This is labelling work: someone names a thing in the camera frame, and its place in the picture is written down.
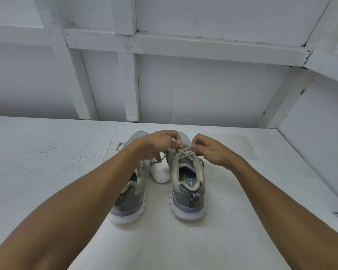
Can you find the person's right hand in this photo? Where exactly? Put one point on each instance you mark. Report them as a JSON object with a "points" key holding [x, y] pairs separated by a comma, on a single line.
{"points": [[214, 153]]}

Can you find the person's left forearm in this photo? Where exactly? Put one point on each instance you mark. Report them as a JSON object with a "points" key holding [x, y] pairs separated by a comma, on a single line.
{"points": [[73, 210]]}

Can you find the person's left hand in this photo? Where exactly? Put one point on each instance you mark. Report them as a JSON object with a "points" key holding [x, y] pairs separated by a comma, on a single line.
{"points": [[155, 144]]}

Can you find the person's right fingers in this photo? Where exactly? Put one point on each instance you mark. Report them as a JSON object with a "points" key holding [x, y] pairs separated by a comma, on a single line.
{"points": [[198, 142]]}

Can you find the person's right forearm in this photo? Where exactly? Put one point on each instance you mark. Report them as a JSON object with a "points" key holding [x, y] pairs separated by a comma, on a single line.
{"points": [[281, 216]]}

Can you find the grey sneaker with white sole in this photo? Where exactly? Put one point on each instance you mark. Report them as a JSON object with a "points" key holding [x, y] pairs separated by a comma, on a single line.
{"points": [[132, 201], [187, 205]]}

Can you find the beige shoelace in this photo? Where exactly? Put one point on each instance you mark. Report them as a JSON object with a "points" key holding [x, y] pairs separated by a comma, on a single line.
{"points": [[186, 153]]}

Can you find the person's left fingers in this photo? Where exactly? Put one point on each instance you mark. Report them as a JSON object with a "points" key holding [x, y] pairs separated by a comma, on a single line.
{"points": [[175, 138]]}

